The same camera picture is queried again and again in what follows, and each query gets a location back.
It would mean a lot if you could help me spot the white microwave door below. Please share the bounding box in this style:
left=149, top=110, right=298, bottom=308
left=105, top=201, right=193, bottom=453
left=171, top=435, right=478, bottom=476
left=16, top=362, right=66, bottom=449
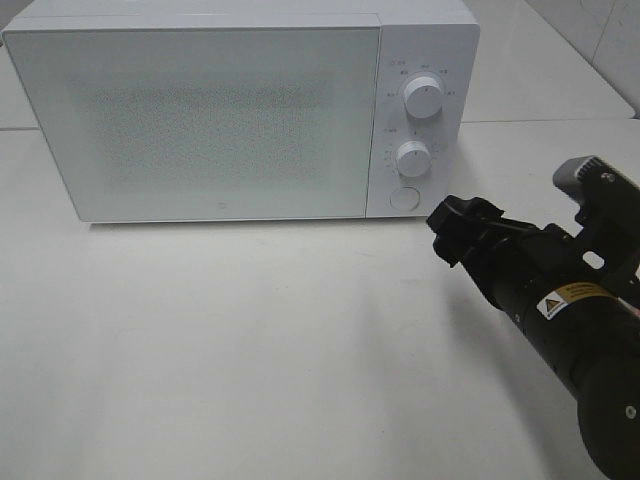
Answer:
left=6, top=28, right=379, bottom=223

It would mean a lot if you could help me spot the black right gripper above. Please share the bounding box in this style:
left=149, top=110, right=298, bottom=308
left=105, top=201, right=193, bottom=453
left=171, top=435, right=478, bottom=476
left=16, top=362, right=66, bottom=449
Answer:
left=426, top=195, right=625, bottom=320

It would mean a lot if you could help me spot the white microwave knob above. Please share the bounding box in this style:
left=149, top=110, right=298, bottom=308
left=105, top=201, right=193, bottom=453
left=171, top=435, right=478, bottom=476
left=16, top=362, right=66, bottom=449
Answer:
left=402, top=72, right=444, bottom=119
left=396, top=141, right=432, bottom=178

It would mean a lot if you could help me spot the round white door button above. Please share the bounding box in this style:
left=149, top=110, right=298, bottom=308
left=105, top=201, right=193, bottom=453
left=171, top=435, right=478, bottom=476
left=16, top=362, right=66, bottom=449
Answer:
left=389, top=187, right=421, bottom=212

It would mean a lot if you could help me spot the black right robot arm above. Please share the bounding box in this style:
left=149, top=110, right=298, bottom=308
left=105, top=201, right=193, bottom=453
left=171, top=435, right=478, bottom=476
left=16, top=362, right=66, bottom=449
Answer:
left=427, top=195, right=639, bottom=479

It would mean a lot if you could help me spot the white microwave oven body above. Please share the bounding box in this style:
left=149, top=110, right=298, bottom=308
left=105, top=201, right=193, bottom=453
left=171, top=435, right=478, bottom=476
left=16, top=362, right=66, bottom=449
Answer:
left=2, top=1, right=480, bottom=218

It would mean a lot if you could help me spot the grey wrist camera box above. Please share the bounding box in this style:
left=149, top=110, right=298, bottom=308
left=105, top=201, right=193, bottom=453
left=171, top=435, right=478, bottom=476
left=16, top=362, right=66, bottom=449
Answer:
left=551, top=154, right=640, bottom=281

